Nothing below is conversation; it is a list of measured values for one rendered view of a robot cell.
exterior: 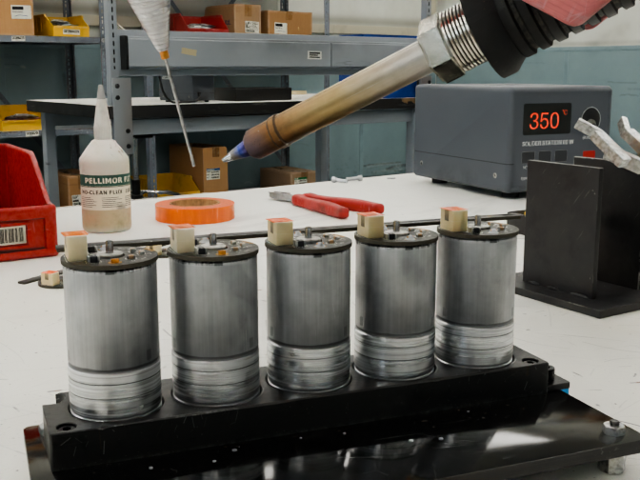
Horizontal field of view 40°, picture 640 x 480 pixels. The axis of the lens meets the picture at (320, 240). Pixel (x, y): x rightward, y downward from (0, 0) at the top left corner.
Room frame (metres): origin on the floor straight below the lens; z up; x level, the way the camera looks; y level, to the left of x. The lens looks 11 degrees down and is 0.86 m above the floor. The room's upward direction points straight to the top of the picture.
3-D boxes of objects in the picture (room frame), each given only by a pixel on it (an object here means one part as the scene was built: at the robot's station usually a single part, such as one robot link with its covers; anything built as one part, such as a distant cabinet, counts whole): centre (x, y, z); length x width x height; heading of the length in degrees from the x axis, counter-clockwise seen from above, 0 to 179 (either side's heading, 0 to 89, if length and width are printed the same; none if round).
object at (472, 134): (0.84, -0.18, 0.80); 0.15 x 0.12 x 0.10; 27
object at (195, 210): (0.66, 0.09, 0.76); 0.06 x 0.06 x 0.01
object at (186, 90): (3.05, 0.46, 0.80); 0.15 x 0.12 x 0.10; 57
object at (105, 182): (0.61, 0.15, 0.80); 0.03 x 0.03 x 0.10
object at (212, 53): (3.14, 0.10, 0.90); 1.30 x 0.06 x 0.12; 128
